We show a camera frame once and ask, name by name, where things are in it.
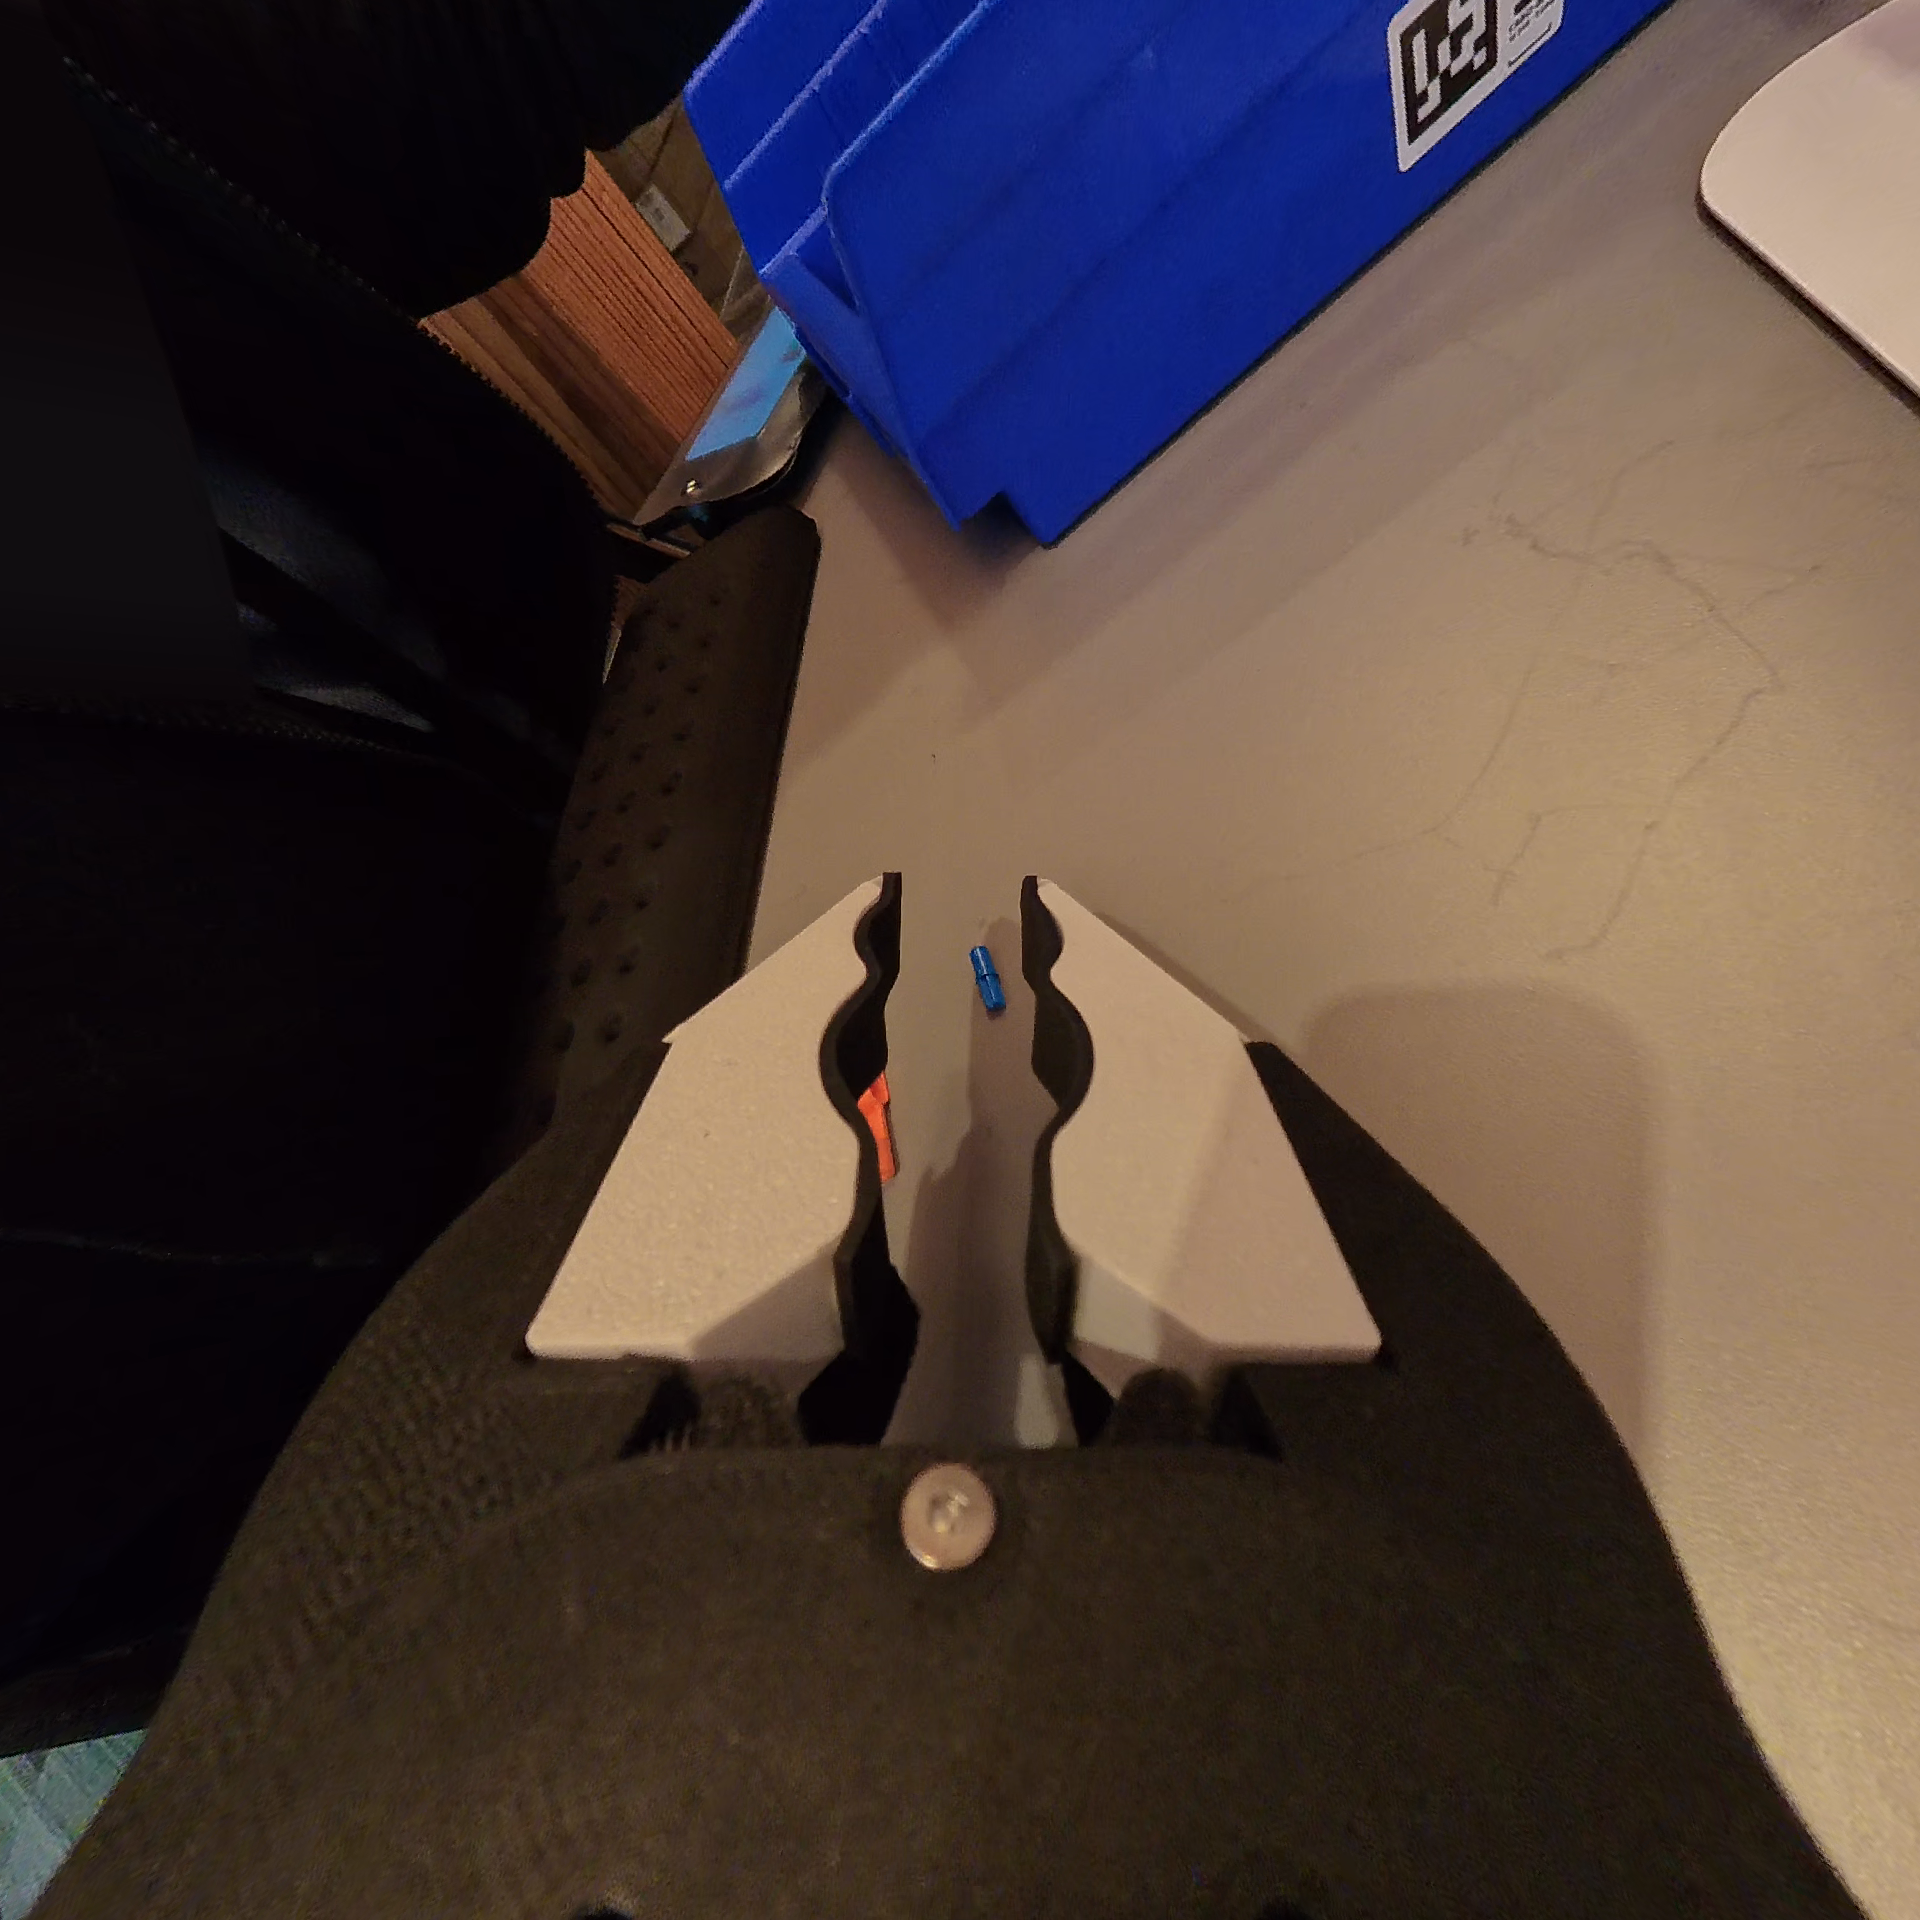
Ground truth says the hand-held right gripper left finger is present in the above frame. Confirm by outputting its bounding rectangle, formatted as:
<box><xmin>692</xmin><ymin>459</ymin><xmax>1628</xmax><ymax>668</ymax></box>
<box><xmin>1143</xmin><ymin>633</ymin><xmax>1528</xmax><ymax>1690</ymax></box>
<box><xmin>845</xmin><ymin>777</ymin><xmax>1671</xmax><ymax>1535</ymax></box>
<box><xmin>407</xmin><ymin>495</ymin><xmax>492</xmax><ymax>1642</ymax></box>
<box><xmin>526</xmin><ymin>871</ymin><xmax>924</xmax><ymax>1448</ymax></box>

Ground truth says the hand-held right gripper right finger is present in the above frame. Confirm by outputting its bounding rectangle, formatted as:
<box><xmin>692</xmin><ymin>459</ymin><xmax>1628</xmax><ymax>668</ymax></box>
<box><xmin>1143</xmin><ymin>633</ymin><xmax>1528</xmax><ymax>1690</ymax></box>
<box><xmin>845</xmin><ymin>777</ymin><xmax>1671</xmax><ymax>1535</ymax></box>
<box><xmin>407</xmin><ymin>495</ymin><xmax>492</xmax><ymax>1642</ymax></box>
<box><xmin>1020</xmin><ymin>874</ymin><xmax>1383</xmax><ymax>1451</ymax></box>

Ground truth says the black perforated foam pad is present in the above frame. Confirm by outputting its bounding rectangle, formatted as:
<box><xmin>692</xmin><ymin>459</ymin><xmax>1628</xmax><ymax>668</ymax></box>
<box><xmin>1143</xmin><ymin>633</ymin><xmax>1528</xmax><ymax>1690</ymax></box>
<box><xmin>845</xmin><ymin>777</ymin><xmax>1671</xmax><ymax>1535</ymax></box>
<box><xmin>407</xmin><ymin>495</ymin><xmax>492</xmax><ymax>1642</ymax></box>
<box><xmin>517</xmin><ymin>511</ymin><xmax>824</xmax><ymax>1120</ymax></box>

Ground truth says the person's dark clothing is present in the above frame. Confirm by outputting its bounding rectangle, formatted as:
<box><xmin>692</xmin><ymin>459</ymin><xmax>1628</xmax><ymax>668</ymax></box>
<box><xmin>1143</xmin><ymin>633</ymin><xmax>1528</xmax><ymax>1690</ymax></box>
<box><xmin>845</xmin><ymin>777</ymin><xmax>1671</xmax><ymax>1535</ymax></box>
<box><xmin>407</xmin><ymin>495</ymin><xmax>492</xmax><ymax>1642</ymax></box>
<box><xmin>0</xmin><ymin>0</ymin><xmax>706</xmax><ymax>1759</ymax></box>

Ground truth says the stack of cardboard sheets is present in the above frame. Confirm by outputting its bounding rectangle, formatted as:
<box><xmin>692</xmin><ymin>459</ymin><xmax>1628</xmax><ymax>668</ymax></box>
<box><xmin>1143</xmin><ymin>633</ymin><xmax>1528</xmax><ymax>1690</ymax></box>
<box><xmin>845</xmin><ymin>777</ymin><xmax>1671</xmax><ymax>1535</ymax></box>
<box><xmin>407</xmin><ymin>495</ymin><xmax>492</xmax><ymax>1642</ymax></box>
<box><xmin>420</xmin><ymin>151</ymin><xmax>781</xmax><ymax>519</ymax></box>

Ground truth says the blue labelled storage bin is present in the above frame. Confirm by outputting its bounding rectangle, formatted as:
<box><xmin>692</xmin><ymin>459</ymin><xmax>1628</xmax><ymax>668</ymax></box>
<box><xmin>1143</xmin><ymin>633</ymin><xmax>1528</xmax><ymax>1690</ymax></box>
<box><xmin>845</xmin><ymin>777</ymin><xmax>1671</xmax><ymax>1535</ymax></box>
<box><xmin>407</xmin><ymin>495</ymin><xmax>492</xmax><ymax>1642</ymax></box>
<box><xmin>756</xmin><ymin>0</ymin><xmax>1672</xmax><ymax>544</ymax></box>

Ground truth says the instruction book on stand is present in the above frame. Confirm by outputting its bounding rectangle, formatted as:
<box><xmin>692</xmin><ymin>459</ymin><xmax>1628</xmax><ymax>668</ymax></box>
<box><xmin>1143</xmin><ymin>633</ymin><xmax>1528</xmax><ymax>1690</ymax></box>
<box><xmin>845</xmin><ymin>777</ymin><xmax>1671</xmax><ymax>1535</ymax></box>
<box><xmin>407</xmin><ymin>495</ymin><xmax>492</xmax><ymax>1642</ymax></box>
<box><xmin>1699</xmin><ymin>0</ymin><xmax>1920</xmax><ymax>401</ymax></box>

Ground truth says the shiny metal bracket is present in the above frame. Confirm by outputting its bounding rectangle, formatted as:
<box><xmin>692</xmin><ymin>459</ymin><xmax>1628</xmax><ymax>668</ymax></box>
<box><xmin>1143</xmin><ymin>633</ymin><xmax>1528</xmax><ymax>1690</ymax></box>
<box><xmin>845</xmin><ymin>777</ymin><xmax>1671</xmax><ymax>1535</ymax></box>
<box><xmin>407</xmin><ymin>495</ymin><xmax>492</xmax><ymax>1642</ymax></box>
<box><xmin>631</xmin><ymin>307</ymin><xmax>830</xmax><ymax>530</ymax></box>

